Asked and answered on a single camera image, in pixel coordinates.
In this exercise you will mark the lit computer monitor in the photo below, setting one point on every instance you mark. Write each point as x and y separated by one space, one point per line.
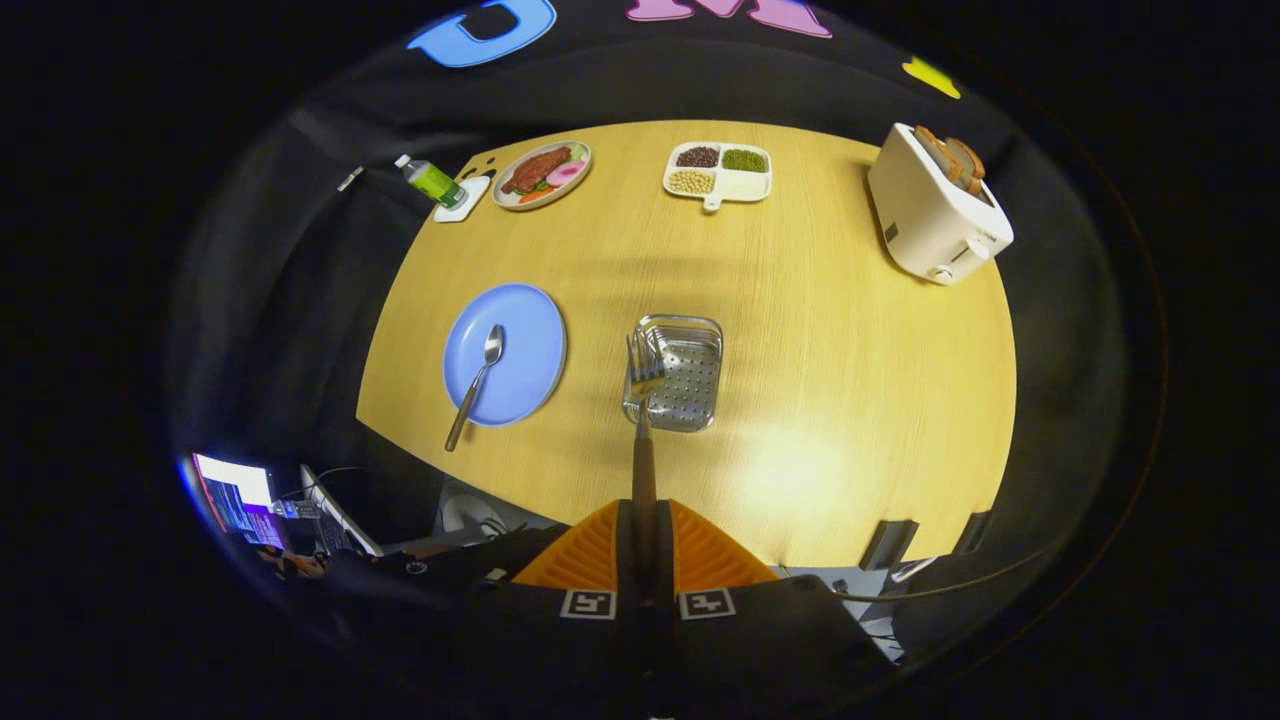
235 495

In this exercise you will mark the grey laptop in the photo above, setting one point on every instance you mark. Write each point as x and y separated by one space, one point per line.
335 515

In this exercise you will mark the white compartment dish with beans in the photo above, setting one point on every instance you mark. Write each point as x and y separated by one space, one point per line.
717 172

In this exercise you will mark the green drink bottle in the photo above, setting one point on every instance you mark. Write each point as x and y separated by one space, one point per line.
432 182

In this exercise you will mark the black table bracket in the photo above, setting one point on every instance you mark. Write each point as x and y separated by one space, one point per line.
972 530
888 543

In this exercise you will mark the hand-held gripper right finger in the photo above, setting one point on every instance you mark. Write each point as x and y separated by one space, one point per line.
662 560

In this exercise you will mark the toast slice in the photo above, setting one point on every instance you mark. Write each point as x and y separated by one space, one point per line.
932 150
968 162

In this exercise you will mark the white clip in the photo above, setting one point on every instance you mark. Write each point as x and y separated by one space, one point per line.
350 178

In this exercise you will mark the white toaster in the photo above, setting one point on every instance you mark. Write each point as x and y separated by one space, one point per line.
930 220

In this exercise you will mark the plate of food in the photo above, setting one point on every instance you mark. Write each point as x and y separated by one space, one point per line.
541 175

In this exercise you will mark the steel perforated basket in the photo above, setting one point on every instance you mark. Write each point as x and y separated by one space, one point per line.
685 380

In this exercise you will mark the blue plate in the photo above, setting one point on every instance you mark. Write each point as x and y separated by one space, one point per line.
520 360

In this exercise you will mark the white coaster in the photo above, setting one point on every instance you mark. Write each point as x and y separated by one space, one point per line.
470 200

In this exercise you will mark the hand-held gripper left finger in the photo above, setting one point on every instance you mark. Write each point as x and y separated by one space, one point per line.
625 560

